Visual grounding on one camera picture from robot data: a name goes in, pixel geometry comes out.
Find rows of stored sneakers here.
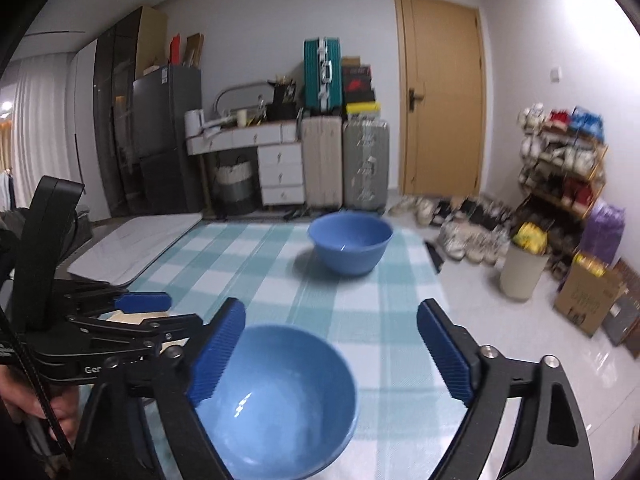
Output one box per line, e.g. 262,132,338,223
517,104,606,276

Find grey white laundry basket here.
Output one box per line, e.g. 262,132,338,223
214,157,258,211

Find white dressing table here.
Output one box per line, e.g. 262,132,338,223
186,122,306,208

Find purple plastic bag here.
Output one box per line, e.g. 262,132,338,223
580,202,627,267

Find brown paper bag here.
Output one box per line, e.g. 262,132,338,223
612,259,640,358

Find teal suitcase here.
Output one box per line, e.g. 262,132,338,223
303,37,343,116

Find blue plastic bowl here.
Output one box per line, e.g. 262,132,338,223
192,324,360,478
307,212,394,277

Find pile of loose shoes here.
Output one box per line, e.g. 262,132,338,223
389,194,513,266

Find black bag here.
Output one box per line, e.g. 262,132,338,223
266,80,303,122

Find dark grey fridge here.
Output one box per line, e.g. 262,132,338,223
132,64,203,216

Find brown cardboard piece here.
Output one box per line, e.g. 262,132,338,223
185,32,205,68

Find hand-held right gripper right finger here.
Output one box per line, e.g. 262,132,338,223
416,298,596,480

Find person's left hand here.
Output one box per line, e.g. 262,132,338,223
0,365,78,443

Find yellow plastic bag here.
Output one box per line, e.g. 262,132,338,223
510,222,547,255

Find beige round plate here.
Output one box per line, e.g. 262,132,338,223
107,310,193,350

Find grey flat bag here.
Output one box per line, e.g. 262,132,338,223
602,295,640,346

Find silver suitcase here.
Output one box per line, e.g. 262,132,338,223
342,119,391,212

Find brown cardboard box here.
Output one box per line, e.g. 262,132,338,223
554,254,626,338

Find white wardrobe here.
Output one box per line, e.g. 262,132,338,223
67,40,113,221

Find beige trash bin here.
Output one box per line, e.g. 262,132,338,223
500,245,548,302

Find white small appliance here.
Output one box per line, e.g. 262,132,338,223
184,109,206,138

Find grey padded chair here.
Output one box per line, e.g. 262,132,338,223
62,207,94,261

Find white curtain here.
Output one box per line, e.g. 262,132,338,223
0,67,78,211

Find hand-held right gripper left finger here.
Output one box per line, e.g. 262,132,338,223
70,297,247,480

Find oval mirror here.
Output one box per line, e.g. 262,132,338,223
214,80,276,121

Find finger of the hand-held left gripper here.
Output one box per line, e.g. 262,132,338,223
67,312,204,357
65,282,173,316

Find grey marble side table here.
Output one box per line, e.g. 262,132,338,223
66,212,203,288

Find beige suitcase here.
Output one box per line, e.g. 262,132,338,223
301,116,345,211

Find teal checked tablecloth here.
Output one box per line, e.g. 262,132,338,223
125,222,521,480

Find tan wooden door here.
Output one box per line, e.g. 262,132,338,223
394,0,488,198

